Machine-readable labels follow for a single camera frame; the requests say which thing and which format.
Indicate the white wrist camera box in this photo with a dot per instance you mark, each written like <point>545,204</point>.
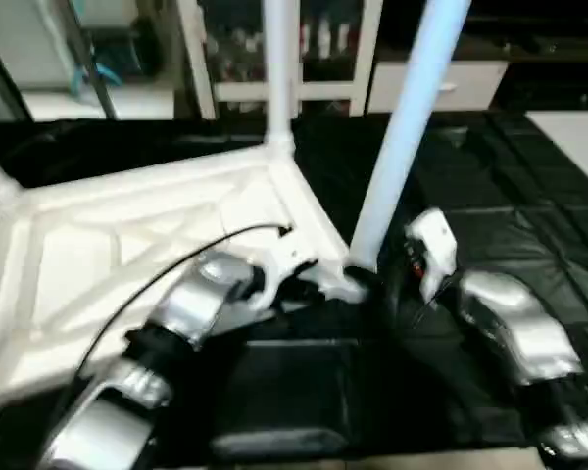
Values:
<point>289,255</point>
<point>433,245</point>

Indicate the white drawer unit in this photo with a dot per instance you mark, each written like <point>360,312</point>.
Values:
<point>461,86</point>

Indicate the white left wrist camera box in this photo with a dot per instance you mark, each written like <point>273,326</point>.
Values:
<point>289,255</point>

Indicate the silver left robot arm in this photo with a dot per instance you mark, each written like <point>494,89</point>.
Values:
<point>191,304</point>

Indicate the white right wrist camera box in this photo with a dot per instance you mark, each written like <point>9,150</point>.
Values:
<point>433,245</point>

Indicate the white glass door cabinet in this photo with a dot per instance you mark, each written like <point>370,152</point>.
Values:
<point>235,49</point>

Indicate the black table mat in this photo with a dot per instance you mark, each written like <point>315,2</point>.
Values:
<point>490,245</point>

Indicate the white plastic table top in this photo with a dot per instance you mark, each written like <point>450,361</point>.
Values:
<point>88,235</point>

